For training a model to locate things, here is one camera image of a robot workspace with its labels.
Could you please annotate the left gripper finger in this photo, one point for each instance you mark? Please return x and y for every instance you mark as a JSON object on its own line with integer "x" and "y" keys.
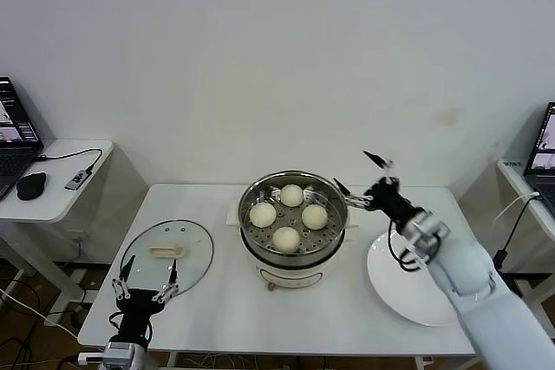
{"x": 128, "y": 268}
{"x": 173, "y": 274}

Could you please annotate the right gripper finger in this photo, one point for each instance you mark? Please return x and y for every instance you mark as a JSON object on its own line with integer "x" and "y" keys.
{"x": 360, "y": 203}
{"x": 376, "y": 159}

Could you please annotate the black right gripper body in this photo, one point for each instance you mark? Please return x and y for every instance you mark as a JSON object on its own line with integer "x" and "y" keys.
{"x": 390, "y": 199}

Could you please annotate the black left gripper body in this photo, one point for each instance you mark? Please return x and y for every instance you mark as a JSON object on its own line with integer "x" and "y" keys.
{"x": 138, "y": 305}

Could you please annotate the white steamed baozi bun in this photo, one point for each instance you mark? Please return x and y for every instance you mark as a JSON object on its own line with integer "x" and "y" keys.
{"x": 314, "y": 217}
{"x": 285, "y": 239}
{"x": 291, "y": 195}
{"x": 262, "y": 215}

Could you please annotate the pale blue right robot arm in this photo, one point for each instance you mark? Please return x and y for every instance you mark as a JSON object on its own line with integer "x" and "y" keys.
{"x": 464, "y": 270}

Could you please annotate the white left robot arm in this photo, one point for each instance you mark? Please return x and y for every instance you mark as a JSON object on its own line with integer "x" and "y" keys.
{"x": 141, "y": 359}

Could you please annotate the perforated steel steamer basket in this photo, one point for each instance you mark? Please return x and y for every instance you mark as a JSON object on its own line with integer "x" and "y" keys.
{"x": 334, "y": 227}

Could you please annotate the round white plate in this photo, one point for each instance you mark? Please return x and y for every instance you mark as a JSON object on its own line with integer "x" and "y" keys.
{"x": 390, "y": 283}

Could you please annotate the white side table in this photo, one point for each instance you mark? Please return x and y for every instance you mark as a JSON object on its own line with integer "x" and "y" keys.
{"x": 518, "y": 188}
{"x": 65, "y": 205}

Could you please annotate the cream electric cooker base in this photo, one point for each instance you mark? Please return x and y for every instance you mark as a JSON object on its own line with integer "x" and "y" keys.
{"x": 290, "y": 274}

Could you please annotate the grey usb hub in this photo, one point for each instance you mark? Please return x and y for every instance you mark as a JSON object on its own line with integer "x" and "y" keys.
{"x": 78, "y": 180}

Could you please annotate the black computer mouse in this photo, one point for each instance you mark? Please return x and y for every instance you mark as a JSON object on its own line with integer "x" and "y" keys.
{"x": 31, "y": 186}

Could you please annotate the black open laptop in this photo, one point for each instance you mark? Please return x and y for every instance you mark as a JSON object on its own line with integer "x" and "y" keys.
{"x": 542, "y": 162}
{"x": 13, "y": 157}

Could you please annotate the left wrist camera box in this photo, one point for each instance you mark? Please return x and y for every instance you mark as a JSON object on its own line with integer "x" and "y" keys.
{"x": 121, "y": 350}

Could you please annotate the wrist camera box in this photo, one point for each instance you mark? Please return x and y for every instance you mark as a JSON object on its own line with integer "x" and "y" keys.
{"x": 121, "y": 350}
{"x": 427, "y": 231}

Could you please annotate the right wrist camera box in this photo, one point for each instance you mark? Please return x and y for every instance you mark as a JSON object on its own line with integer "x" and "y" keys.
{"x": 427, "y": 231}

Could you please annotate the white wall outlet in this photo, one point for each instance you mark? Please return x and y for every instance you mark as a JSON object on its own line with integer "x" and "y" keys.
{"x": 80, "y": 238}

